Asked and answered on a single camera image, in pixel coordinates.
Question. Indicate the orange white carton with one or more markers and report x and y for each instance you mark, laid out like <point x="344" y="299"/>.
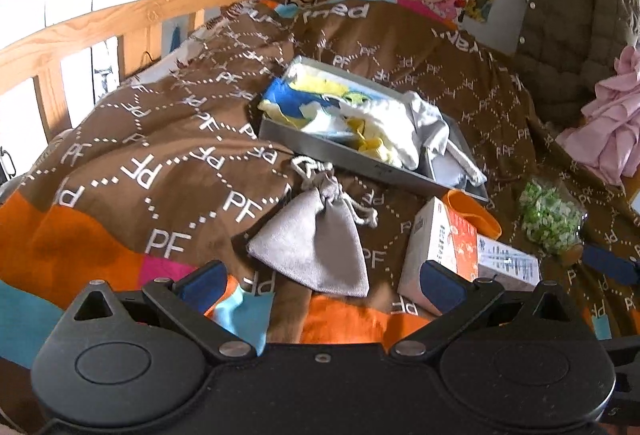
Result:
<point x="440" y="235"/>

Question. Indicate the cartoon printed cloth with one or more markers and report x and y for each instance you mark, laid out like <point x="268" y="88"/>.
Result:
<point x="285" y="97"/>

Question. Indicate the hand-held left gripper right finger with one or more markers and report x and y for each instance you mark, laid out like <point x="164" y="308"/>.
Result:
<point x="442" y="287"/>

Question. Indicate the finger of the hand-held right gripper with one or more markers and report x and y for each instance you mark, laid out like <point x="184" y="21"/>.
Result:
<point x="625" y="346"/>
<point x="607" y="262"/>

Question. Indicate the white thin cloth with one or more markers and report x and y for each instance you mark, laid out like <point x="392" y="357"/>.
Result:
<point x="460" y="165"/>

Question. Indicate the blue white carton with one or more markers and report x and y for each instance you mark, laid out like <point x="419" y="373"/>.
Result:
<point x="510" y="262"/>

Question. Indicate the small white printed sock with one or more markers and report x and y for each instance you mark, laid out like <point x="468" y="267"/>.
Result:
<point x="325" y="120"/>

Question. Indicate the orange band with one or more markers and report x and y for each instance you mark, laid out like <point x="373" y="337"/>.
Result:
<point x="470" y="210"/>

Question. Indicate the grey box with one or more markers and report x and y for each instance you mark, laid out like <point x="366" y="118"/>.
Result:
<point x="325" y="150"/>

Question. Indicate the brown printed blanket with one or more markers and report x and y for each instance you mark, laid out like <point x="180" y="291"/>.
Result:
<point x="175" y="130"/>

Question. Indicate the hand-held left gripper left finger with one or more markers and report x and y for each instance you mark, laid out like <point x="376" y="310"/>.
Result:
<point x="202" y="287"/>

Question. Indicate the olive quilted jacket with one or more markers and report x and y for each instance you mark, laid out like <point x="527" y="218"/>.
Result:
<point x="565" y="40"/>

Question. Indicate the wooden bed rail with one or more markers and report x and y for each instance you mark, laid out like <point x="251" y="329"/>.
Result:
<point x="100" y="27"/>

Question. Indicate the green sequin bottle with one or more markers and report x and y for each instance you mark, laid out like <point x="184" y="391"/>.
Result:
<point x="547" y="215"/>

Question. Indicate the pink garment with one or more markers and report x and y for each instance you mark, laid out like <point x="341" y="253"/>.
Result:
<point x="615" y="140"/>

